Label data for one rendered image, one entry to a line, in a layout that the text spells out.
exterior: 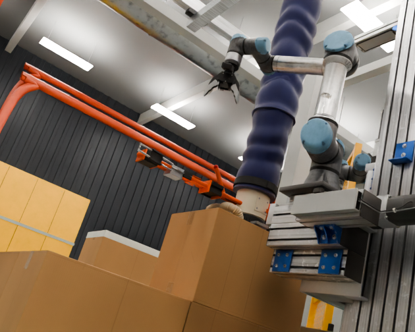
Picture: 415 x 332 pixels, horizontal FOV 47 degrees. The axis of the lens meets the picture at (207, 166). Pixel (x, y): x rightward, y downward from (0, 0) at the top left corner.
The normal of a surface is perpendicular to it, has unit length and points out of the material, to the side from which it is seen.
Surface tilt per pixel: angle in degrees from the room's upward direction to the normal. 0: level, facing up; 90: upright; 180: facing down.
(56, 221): 90
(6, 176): 90
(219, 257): 90
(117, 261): 90
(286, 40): 79
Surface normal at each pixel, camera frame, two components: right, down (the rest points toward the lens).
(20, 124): 0.58, -0.15
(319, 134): -0.47, -0.32
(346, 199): -0.77, -0.42
